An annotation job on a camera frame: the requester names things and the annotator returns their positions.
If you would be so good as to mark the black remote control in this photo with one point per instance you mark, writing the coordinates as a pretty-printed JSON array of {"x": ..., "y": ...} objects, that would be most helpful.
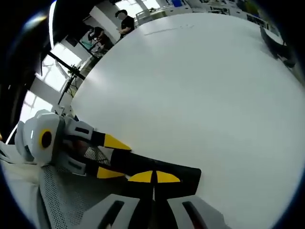
[{"x": 147, "y": 162}]

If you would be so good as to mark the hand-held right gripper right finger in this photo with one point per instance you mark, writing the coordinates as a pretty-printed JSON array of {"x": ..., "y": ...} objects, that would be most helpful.
[{"x": 186, "y": 214}]

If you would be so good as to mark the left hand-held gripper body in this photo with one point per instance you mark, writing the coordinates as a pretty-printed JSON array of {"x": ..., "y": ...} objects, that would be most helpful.
[{"x": 33, "y": 140}]

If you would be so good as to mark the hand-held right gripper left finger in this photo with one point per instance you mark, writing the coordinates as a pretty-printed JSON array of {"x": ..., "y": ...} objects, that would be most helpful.
[{"x": 119, "y": 212}]

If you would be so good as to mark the grey perforated chair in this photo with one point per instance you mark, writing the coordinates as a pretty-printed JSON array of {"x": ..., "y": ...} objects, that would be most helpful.
[{"x": 71, "y": 195}]

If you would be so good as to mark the black tripod stand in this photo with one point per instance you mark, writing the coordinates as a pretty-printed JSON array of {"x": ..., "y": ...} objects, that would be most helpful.
[{"x": 69, "y": 74}]

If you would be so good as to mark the black headset goggles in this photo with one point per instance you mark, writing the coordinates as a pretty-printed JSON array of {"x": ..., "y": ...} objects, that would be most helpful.
[{"x": 277, "y": 47}]

